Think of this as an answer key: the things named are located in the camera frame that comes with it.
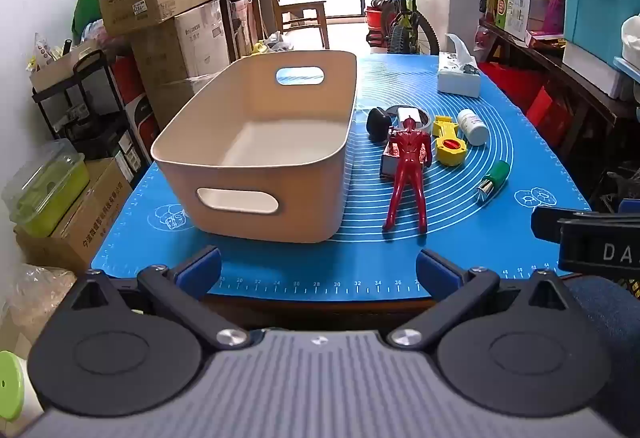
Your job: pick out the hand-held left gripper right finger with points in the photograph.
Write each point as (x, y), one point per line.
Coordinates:
(439, 270)

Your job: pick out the small white block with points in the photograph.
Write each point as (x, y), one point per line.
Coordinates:
(409, 114)

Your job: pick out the green and white carton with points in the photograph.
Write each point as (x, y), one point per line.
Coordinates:
(512, 12)

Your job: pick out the low cardboard box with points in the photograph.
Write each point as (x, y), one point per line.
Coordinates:
(180, 100)

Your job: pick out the dark wooden cabinet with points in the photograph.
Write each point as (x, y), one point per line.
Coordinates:
(240, 17)

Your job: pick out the person's dark blue trouser leg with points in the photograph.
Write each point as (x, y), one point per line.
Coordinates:
(605, 298)

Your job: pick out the red action figure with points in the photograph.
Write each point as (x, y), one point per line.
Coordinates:
(407, 167)

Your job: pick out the yellow toy launcher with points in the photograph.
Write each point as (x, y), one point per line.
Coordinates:
(450, 152)

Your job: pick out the black metal rack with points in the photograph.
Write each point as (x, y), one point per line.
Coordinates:
(100, 117)

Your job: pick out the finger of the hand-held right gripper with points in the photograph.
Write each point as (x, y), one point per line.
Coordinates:
(546, 223)

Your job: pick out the white tissue box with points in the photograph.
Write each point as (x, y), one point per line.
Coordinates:
(459, 75)

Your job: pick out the knotted white floor bag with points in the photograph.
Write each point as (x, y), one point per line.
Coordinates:
(279, 42)

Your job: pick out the green round stool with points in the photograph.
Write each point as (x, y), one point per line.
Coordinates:
(10, 385)

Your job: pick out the white pill bottle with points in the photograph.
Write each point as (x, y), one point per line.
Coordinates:
(474, 127)

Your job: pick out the dark wooden bench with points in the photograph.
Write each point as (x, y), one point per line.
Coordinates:
(575, 82)

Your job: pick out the beige plastic basket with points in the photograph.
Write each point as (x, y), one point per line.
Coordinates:
(260, 190)

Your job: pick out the teal storage bin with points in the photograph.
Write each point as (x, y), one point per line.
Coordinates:
(595, 12)

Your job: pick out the large closed cardboard box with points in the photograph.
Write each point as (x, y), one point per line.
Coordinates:
(190, 42)

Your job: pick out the blue silicone mat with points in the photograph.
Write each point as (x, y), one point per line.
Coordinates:
(300, 268)

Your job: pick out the printed brown cardboard box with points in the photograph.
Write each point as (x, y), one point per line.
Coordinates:
(85, 228)

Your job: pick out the red appliance box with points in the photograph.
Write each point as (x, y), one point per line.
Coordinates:
(132, 92)

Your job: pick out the white box under bin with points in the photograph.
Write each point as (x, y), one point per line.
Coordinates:
(592, 67)

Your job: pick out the green container with clear lid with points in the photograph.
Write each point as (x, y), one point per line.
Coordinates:
(47, 190)

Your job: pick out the green tube with silver cap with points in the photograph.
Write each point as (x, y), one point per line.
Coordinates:
(495, 178)

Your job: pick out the black rounded case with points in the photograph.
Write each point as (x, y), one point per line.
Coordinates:
(377, 122)

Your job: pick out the small red white box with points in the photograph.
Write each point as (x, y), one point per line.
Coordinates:
(387, 162)

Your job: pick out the clear plastic bag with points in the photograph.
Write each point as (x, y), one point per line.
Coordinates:
(35, 298)

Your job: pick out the red bucket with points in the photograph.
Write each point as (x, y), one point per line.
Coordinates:
(374, 25)

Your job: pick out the red paper bags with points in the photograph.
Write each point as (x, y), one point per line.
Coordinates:
(530, 102)

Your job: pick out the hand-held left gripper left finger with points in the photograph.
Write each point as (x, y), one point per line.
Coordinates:
(197, 268)

